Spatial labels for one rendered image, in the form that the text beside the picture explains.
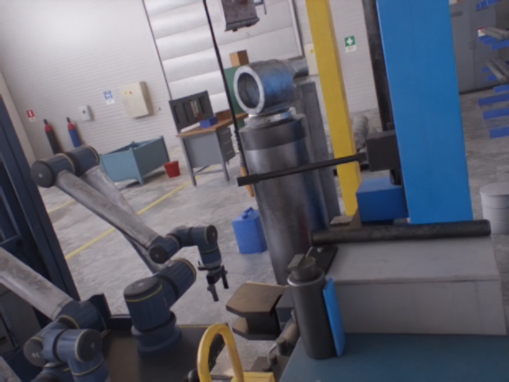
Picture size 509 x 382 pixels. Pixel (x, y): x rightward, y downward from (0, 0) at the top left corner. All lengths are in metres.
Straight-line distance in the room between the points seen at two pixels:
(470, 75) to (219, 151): 6.28
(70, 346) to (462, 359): 1.27
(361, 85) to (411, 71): 10.94
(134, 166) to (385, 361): 8.57
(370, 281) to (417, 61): 0.58
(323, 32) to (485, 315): 3.23
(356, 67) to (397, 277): 11.31
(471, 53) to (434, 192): 10.20
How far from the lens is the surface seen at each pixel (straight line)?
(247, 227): 4.35
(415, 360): 0.96
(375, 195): 1.54
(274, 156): 1.39
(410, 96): 1.27
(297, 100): 2.77
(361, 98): 12.24
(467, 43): 11.46
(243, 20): 1.61
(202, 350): 0.60
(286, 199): 1.42
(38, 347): 1.88
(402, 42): 1.26
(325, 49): 3.97
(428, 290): 0.97
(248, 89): 1.50
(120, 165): 9.47
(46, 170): 2.62
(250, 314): 1.36
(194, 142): 7.69
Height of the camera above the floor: 1.64
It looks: 16 degrees down
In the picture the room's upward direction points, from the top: 14 degrees counter-clockwise
